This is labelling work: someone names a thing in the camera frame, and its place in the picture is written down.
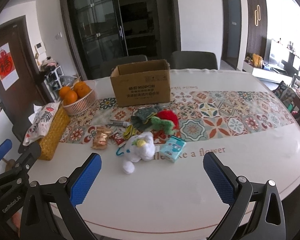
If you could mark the brown entrance door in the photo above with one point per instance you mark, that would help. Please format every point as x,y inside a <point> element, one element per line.
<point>20,85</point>

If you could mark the white fruit basket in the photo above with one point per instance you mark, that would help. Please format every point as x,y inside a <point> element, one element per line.
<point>81,105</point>

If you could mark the floral cloth cover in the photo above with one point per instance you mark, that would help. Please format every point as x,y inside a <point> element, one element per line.
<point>41,121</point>

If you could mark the yellow woven tissue box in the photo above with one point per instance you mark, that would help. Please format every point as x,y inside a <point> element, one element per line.
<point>49,143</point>

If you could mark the white shoe rack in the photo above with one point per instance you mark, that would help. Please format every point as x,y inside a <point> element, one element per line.
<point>53,79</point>

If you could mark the red fu poster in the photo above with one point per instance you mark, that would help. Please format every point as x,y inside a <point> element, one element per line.
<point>8,72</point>

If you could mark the teal tissue pack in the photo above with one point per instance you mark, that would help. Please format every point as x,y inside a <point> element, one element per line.
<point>172,148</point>

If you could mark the brown cardboard box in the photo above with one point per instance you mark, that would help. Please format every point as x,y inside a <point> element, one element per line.
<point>141,83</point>

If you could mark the white plush toy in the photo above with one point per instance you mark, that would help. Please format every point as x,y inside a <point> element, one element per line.
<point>138,147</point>

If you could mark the wall intercom panel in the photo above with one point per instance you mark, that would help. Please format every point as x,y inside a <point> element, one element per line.
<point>40,48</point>

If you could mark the red green plush toy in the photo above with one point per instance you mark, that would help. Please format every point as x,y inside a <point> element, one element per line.
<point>165,121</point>

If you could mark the dark green plush toy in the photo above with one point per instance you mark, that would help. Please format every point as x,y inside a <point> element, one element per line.
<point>141,119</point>

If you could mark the dark chair right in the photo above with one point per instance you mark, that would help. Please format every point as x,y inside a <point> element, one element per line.
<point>193,60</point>

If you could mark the black glass cabinet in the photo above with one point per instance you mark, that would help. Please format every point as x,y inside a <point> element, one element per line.
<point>100,32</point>

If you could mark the red snack packet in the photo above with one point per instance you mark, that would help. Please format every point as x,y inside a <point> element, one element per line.
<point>118,139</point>

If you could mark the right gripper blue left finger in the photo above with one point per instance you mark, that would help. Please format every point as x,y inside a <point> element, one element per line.
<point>38,220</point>

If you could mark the white tv console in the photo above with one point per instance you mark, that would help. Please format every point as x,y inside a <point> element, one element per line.
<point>271,73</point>

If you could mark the orange fruit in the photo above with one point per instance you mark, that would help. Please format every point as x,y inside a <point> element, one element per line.
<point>82,89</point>
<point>70,97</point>
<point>63,91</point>

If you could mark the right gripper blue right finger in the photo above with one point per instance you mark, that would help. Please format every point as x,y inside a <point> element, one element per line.
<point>255,209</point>

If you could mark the gold fortune biscuits bag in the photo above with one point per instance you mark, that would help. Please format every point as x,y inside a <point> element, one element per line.
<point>101,138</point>

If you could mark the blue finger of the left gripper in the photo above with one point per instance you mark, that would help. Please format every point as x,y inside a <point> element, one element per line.
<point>5,147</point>
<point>28,156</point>

